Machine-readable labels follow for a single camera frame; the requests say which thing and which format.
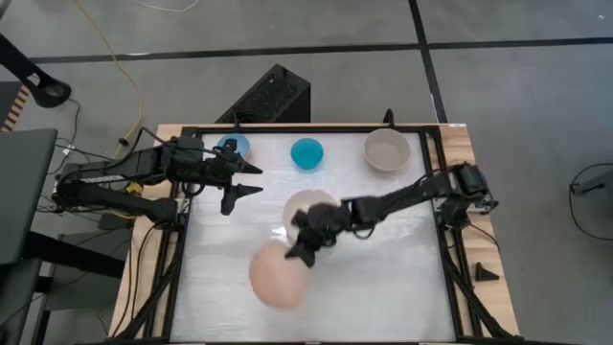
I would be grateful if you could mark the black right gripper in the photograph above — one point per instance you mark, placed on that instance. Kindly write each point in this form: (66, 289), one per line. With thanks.
(325, 223)

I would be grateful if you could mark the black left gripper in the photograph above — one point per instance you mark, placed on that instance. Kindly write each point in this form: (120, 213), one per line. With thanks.
(213, 167)

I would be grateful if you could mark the large cream bowl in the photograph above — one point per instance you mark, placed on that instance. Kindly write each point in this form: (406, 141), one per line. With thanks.
(299, 203)

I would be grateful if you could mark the large pink bowl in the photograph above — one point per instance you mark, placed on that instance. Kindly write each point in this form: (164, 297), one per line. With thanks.
(275, 280)

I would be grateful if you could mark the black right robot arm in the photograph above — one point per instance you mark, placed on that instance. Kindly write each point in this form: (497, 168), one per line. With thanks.
(407, 196)

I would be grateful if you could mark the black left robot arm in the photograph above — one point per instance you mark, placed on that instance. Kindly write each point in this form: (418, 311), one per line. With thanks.
(120, 199)

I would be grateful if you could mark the black perforated box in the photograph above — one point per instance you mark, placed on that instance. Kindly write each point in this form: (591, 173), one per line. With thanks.
(268, 98)

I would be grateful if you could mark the white glossy table mat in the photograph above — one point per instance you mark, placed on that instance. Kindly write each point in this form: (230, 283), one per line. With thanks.
(383, 287)

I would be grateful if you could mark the grey bowl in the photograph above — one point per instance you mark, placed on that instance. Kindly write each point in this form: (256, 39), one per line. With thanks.
(387, 149)

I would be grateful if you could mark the dark grey desk panel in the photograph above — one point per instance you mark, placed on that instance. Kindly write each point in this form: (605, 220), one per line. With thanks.
(24, 191)

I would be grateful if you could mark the striped board edge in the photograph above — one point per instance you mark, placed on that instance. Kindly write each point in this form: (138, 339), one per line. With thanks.
(16, 108)

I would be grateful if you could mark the black table frame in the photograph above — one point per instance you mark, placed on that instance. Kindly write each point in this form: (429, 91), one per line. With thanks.
(311, 128)

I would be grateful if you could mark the black triangular bracket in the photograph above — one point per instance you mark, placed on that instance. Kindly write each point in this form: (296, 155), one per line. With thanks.
(483, 274)

